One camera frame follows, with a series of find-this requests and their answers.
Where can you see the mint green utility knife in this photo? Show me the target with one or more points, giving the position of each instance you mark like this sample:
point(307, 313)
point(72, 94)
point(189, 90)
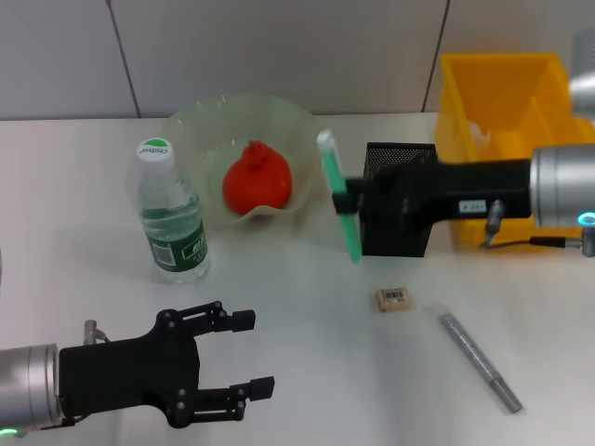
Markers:
point(332, 162)

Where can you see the beige barcode eraser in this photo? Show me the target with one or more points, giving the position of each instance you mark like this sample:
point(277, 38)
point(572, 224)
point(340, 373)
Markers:
point(392, 298)

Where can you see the yellow plastic bin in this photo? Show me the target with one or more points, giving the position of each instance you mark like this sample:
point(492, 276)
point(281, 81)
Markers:
point(502, 93)

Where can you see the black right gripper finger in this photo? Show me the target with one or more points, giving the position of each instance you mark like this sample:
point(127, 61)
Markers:
point(346, 204)
point(354, 185)

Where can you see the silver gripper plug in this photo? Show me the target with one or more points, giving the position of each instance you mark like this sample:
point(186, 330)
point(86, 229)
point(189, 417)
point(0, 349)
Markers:
point(90, 332)
point(493, 216)

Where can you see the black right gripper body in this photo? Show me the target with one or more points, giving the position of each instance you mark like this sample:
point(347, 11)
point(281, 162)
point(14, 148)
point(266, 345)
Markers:
point(446, 192)

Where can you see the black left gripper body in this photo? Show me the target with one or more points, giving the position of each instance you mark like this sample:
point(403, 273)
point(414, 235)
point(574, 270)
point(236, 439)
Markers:
point(125, 371)

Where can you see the clear green-label water bottle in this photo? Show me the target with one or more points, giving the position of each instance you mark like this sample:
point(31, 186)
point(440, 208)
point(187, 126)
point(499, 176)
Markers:
point(174, 223)

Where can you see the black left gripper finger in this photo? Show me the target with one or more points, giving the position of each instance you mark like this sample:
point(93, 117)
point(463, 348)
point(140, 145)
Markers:
point(244, 320)
point(262, 388)

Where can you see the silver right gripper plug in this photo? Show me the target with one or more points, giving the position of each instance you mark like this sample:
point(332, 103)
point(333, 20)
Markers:
point(493, 216)

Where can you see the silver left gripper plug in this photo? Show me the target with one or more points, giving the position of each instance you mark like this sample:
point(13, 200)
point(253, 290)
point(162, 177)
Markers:
point(90, 332)

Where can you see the black mesh pen holder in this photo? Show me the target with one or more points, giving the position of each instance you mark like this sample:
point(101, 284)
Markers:
point(395, 241)

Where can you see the pale green wavy fruit bowl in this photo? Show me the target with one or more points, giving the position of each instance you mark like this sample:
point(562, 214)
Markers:
point(209, 121)

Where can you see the grey marker pen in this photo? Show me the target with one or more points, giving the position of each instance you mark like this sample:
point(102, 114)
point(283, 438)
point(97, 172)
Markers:
point(474, 353)

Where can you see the white paper ball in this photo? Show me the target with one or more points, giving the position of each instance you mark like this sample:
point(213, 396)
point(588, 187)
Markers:
point(479, 135)

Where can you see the orange toy fruit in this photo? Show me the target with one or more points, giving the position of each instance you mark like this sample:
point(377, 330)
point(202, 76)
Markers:
point(258, 186)

